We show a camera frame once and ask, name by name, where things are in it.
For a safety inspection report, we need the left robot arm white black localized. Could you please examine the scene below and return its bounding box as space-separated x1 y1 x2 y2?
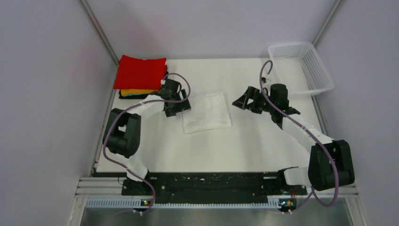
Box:
102 78 191 195

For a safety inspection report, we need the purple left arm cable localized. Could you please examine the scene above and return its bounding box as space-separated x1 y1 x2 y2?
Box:
103 73 192 216

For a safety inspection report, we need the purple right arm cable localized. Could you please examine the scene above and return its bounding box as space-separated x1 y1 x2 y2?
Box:
259 60 340 214

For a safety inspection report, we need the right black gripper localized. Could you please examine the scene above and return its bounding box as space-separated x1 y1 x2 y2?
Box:
232 86 276 114

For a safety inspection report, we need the red folded t shirt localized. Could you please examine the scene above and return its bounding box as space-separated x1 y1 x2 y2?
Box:
113 55 167 90

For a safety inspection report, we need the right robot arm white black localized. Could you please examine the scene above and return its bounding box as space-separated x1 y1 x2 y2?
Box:
232 84 355 194

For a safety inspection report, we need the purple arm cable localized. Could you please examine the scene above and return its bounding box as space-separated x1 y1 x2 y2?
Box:
103 73 192 216
259 60 340 214

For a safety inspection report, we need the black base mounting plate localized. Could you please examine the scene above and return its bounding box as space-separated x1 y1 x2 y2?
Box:
121 172 307 204

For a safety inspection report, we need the black folded t shirt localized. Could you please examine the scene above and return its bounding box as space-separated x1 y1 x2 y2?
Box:
114 64 168 99

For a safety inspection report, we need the white slotted cable duct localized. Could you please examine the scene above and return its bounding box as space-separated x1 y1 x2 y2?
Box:
86 198 294 210

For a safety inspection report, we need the white plastic basket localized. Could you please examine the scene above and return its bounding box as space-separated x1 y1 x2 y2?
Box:
268 41 335 96

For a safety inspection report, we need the yellow folded t shirt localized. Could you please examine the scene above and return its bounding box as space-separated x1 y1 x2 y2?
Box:
120 89 157 97

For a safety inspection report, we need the white t shirt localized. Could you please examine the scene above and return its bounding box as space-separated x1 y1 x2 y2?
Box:
182 92 232 134

